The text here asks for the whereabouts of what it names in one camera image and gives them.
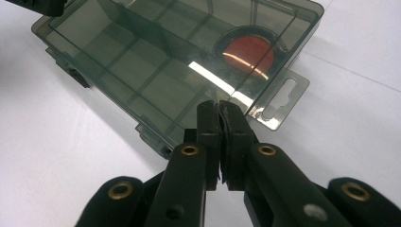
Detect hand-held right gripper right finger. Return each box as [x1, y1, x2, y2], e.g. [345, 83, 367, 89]
[220, 100, 351, 227]

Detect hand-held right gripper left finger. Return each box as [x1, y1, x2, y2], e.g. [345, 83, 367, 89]
[145, 99, 221, 227]

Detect smoky clear plastic compartment box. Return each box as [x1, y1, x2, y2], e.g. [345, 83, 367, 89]
[31, 0, 325, 160]

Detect red round button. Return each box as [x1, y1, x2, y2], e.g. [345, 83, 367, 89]
[212, 25, 288, 81]

